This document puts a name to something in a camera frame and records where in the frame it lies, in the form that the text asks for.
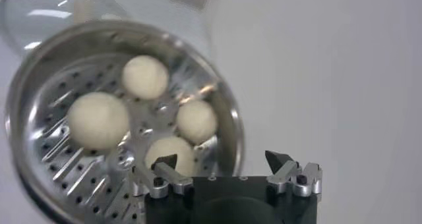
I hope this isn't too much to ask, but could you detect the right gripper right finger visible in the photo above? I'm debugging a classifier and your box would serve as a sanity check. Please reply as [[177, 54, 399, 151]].
[[264, 150, 323, 202]]

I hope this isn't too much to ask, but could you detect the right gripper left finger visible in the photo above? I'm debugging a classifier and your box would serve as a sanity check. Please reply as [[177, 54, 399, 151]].
[[131, 152, 195, 200]]

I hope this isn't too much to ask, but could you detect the glass lid with cream handle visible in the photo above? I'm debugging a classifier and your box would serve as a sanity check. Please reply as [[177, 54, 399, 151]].
[[0, 0, 133, 59]]

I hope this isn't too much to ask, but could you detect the perforated steel steamer basket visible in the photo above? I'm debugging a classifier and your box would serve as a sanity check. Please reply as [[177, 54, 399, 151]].
[[5, 19, 245, 224]]

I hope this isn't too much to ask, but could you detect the white steamed baozi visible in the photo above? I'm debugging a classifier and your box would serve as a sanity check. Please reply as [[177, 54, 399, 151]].
[[175, 99, 219, 146], [121, 54, 170, 101], [144, 135, 196, 177], [67, 92, 131, 151]]

